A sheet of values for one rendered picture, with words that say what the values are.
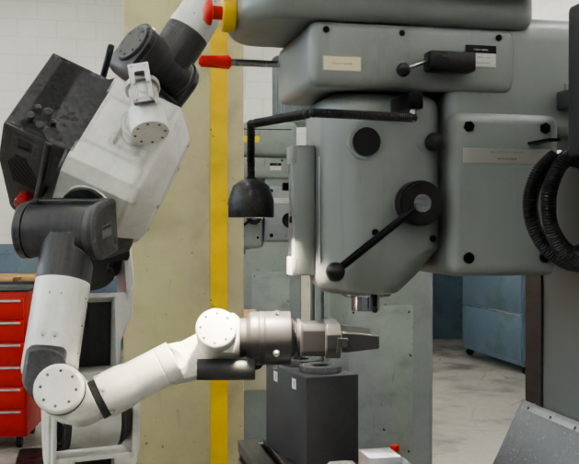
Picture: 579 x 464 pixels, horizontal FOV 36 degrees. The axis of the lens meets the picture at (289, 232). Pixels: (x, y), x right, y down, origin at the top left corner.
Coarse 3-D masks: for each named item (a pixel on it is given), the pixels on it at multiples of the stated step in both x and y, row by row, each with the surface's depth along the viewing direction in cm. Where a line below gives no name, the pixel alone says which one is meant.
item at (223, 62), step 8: (200, 56) 153; (208, 56) 152; (216, 56) 153; (224, 56) 153; (200, 64) 153; (208, 64) 152; (216, 64) 153; (224, 64) 153; (232, 64) 154; (240, 64) 154; (248, 64) 154; (256, 64) 154; (264, 64) 155; (272, 64) 155
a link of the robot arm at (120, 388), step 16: (112, 368) 143; (128, 368) 143; (144, 368) 142; (160, 368) 143; (96, 384) 141; (112, 384) 141; (128, 384) 141; (144, 384) 142; (160, 384) 143; (96, 400) 140; (112, 400) 141; (128, 400) 142; (64, 416) 139; (80, 416) 139; (96, 416) 141; (112, 416) 142
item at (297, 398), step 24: (312, 360) 196; (288, 384) 190; (312, 384) 182; (336, 384) 184; (288, 408) 190; (312, 408) 182; (336, 408) 184; (288, 432) 190; (312, 432) 182; (336, 432) 184; (288, 456) 190; (312, 456) 182; (336, 456) 184
